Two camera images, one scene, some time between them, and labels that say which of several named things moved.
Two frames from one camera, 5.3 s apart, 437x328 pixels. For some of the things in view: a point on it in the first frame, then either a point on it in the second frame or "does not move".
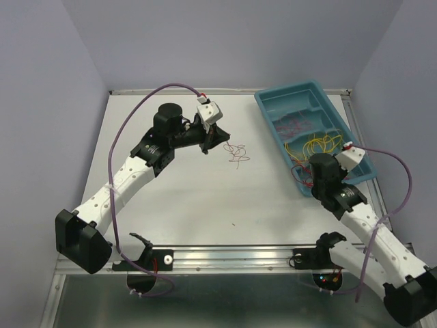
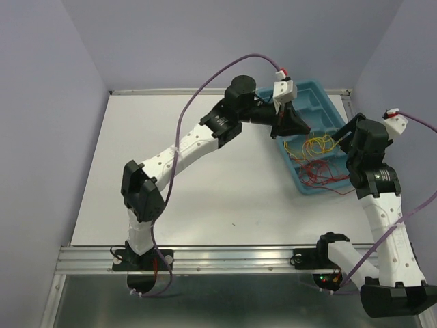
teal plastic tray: [306, 123] does not move
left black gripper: [216, 137] to [286, 123]
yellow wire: [321, 145] does not move
